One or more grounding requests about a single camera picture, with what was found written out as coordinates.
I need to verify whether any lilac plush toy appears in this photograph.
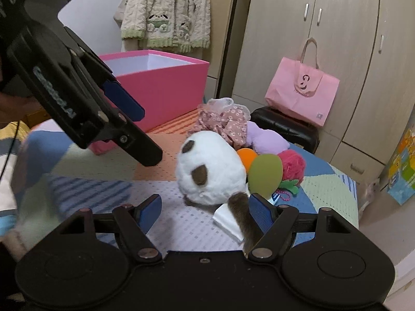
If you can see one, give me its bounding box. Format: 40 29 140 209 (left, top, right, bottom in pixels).
245 121 290 154

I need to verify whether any colourful patchwork blanket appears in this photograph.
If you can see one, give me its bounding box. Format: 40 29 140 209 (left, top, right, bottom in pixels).
5 114 358 258

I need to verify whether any colourful hanging gift bag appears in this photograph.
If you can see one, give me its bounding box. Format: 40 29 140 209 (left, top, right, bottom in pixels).
385 126 415 206

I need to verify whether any orange ball toy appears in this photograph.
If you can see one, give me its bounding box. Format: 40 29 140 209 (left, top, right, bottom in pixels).
236 147 258 173

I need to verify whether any beige canvas tote bag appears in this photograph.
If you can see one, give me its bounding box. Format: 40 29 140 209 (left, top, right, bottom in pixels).
113 0 128 27

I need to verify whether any white panda plush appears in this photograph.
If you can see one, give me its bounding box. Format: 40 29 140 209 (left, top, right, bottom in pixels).
175 131 262 253

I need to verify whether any pink mesh bath sponge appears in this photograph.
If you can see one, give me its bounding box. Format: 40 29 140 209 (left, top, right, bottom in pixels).
278 149 306 183

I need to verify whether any pink tote bag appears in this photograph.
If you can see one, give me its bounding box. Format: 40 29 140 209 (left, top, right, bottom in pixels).
265 37 340 128

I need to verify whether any pink floral fabric scrunchie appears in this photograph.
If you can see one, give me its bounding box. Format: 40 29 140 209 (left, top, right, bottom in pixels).
187 98 250 150

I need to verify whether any cream knitted cardigan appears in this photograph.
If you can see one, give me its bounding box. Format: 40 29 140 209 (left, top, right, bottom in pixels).
120 0 211 53

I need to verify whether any person's left hand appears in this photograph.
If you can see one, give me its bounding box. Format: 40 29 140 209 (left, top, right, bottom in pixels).
0 93 41 128

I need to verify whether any beige wooden wardrobe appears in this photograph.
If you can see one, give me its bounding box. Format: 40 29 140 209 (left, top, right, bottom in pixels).
232 0 414 182

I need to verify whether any black suitcase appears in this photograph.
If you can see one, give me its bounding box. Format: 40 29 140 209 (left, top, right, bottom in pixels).
250 106 320 154

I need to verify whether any pink cardboard box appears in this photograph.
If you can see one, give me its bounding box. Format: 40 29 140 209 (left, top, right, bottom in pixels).
88 49 211 156

